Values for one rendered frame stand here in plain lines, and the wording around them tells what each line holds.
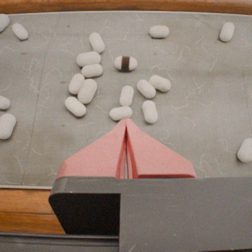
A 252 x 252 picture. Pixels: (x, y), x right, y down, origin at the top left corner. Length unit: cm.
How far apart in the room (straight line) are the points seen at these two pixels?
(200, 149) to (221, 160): 3
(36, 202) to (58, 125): 11
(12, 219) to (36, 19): 32
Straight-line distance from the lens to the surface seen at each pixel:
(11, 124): 28
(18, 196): 27
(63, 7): 37
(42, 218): 24
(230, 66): 33
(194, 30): 35
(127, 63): 26
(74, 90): 26
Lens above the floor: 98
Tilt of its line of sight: 76 degrees down
